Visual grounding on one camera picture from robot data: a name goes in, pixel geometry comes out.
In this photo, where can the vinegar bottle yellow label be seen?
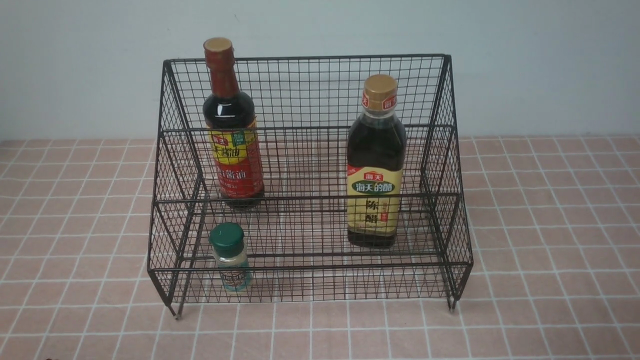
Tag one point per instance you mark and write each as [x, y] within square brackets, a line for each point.
[375, 155]

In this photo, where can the soy sauce bottle red label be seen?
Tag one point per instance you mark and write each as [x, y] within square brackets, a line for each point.
[231, 119]

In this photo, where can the black wire mesh shelf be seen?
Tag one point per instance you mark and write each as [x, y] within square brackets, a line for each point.
[296, 237]

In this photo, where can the small green-capped seasoning jar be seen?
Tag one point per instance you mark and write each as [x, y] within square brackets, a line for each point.
[228, 243]

